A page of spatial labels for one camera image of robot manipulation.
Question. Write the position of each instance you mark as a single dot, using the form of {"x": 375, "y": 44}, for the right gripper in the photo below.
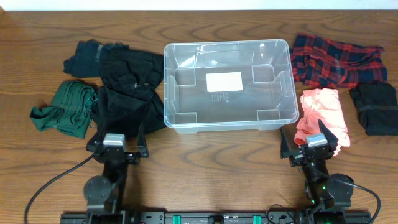
{"x": 298, "y": 157}

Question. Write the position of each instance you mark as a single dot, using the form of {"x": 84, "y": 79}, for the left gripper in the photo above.
{"x": 140, "y": 153}

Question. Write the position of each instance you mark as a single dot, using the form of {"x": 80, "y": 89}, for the large black garment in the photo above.
{"x": 127, "y": 99}

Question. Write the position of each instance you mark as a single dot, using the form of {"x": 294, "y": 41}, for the dark navy garment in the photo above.
{"x": 85, "y": 63}

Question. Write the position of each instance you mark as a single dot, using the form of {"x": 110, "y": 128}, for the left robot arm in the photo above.
{"x": 104, "y": 193}

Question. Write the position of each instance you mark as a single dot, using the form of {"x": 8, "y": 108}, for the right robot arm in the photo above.
{"x": 329, "y": 193}

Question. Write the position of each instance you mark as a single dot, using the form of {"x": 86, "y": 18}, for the pink folded garment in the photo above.
{"x": 323, "y": 104}

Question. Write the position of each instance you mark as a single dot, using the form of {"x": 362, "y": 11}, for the green folded garment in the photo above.
{"x": 69, "y": 110}

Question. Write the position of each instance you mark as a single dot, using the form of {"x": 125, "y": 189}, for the black folded garment right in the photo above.
{"x": 376, "y": 104}

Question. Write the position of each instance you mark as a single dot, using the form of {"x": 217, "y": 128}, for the red plaid shirt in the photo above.
{"x": 325, "y": 63}

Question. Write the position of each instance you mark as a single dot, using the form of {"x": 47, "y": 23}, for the clear plastic storage bin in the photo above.
{"x": 268, "y": 100}

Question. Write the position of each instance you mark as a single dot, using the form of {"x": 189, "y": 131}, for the white label in bin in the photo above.
{"x": 221, "y": 82}

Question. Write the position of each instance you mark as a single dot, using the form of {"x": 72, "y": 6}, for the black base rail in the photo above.
{"x": 220, "y": 218}

